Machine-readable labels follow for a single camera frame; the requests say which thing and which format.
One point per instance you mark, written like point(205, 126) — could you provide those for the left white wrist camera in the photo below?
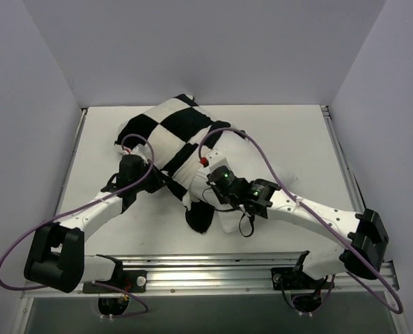
point(139, 150)

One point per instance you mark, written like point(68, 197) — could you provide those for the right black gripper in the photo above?
point(214, 188)

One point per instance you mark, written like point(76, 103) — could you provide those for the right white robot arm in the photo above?
point(360, 238)

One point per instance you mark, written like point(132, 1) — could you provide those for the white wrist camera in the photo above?
point(139, 150)
point(213, 160)

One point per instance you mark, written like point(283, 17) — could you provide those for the black white checkered pillowcase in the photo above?
point(174, 129)

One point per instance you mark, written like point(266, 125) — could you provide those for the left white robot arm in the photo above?
point(57, 257)

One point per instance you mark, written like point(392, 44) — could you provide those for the aluminium front frame rail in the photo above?
point(209, 275)

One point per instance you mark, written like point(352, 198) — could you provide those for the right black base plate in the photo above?
point(288, 278)

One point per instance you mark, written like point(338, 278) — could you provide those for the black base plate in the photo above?
point(288, 278)
point(133, 281)

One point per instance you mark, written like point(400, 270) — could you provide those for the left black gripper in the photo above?
point(154, 178)

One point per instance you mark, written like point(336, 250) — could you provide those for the aluminium side rail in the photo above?
point(75, 144)
point(351, 185)

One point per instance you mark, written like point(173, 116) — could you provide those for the right aluminium side rail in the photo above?
point(351, 185)

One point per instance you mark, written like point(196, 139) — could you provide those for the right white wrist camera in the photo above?
point(213, 160)

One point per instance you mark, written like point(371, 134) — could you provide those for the white pillow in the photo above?
point(245, 161)

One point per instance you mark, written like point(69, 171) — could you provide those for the left aluminium side rail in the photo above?
point(75, 144)

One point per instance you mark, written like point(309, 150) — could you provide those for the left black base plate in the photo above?
point(133, 281)

